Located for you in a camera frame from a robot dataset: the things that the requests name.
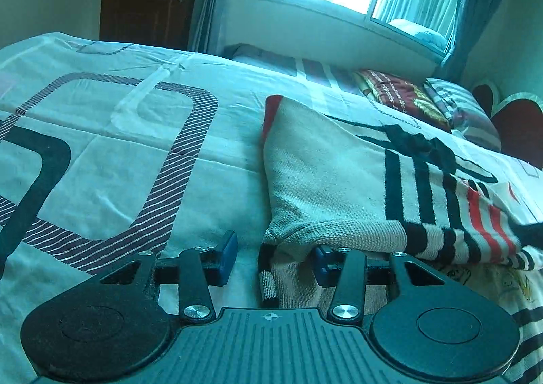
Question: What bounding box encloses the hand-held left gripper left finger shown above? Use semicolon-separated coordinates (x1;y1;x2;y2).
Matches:
99;230;238;322

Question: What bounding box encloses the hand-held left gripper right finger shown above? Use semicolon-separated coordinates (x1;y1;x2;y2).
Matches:
313;245;446;322

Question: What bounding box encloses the striped knit sweater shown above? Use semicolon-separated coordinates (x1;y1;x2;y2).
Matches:
257;95;543;384

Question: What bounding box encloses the patterned bed sheet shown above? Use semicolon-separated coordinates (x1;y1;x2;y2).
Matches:
0;31;543;384

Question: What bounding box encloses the white cartoon print garment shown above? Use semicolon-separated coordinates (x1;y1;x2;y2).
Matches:
433;263;540;313

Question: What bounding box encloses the red patterned pillow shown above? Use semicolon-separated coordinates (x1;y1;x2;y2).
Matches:
354;69;451;132

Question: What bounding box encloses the striped pillow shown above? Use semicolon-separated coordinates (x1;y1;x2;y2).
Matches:
423;78;502;152

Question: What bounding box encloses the red heart-shaped headboard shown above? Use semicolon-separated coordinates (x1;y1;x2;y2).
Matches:
472;83;543;170

